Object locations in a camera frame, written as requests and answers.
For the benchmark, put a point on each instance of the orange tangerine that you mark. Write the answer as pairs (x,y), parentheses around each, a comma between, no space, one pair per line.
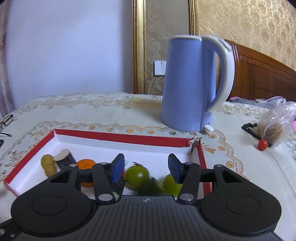
(86,164)

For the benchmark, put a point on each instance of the black eyeglasses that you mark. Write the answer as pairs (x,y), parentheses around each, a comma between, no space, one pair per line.
(6,122)

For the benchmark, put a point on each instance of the embroidered cream tablecloth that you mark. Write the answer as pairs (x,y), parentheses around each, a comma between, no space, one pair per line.
(272,169)

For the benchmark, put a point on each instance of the gold wall moulding frame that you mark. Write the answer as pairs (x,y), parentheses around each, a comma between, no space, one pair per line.
(138,40)

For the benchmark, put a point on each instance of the wooden bed headboard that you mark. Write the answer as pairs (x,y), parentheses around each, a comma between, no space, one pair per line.
(260,76)

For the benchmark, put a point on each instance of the green tomato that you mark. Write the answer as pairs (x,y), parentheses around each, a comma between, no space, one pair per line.
(136,176)
(171,187)

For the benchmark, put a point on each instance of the white wall switch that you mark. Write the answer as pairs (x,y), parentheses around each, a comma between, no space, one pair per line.
(160,67)

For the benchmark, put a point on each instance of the black frame under bag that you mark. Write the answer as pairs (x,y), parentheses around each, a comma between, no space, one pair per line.
(248,127)

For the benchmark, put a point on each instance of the purple sugarcane piece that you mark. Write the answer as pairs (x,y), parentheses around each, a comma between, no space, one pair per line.
(117,188)

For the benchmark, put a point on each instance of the far red cherry tomato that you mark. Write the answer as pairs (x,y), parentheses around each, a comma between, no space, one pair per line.
(262,145)

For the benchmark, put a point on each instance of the plastic bag of longans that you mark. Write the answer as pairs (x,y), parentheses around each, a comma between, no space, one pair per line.
(276,124)

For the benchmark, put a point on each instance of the yellow-brown longan fruit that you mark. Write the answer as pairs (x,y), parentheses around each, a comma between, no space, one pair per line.
(47,161)

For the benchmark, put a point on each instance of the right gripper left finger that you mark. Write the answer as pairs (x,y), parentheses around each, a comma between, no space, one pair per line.
(65,202)

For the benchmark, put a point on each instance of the red shallow box lid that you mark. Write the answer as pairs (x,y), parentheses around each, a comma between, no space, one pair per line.
(150,151)

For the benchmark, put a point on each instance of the pink floral curtain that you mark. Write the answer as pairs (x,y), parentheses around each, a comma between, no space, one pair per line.
(7,103)

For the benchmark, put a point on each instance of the green cucumber piece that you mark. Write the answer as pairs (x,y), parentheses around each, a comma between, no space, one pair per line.
(151,188)

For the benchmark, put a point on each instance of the blue electric kettle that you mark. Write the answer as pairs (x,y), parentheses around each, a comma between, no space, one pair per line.
(198,80)

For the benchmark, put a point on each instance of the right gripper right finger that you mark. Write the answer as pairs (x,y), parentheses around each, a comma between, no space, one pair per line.
(225,200)

